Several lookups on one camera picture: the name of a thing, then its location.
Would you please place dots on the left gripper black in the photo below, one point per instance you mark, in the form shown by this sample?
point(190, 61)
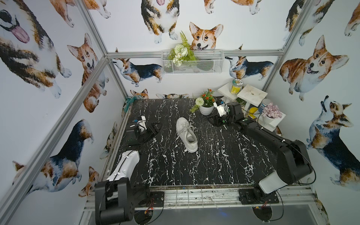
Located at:
point(146, 131)

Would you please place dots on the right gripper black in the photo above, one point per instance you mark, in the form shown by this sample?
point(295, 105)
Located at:
point(219, 119)

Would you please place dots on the white sneaker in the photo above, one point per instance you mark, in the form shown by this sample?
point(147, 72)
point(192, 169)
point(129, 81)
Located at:
point(187, 135)

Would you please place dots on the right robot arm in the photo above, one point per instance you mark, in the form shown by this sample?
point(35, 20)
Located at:
point(293, 162)

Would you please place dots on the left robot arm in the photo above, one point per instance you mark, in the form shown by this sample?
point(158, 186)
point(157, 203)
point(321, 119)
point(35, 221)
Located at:
point(115, 198)

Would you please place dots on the white pot orange flowers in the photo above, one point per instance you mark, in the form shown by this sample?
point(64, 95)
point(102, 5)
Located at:
point(204, 103)

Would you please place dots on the yellow round container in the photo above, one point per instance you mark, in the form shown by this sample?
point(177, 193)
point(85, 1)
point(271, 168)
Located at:
point(252, 112)

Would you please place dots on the teal cloth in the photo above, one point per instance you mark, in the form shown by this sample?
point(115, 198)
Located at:
point(128, 102)

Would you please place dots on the clear jar yellow label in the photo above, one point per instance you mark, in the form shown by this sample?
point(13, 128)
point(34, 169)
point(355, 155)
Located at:
point(236, 86)

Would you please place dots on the white stepped shelf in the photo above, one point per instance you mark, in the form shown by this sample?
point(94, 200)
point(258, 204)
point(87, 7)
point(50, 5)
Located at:
point(251, 96)

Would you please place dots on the blue white can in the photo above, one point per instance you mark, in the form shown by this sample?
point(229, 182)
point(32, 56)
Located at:
point(264, 104)

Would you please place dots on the pink flowers white pot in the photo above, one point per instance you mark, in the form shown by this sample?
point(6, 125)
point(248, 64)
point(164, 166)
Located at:
point(270, 113)

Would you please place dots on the white green artificial flowers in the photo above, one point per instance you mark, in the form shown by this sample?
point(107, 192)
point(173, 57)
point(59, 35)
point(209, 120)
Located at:
point(182, 53)

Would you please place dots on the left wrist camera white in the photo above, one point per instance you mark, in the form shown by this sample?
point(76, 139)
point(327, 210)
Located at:
point(141, 122)

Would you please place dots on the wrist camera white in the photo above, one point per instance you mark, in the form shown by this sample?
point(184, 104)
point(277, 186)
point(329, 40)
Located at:
point(141, 122)
point(221, 107)

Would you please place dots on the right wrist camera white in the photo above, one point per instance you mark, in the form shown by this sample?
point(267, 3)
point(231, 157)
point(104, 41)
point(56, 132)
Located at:
point(221, 107)

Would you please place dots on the white wire basket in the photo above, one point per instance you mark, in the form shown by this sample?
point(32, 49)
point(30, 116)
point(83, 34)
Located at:
point(202, 62)

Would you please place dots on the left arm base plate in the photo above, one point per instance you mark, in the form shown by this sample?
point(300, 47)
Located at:
point(152, 199)

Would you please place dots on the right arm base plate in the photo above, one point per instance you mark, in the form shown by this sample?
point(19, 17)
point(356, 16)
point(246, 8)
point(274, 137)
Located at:
point(256, 196)

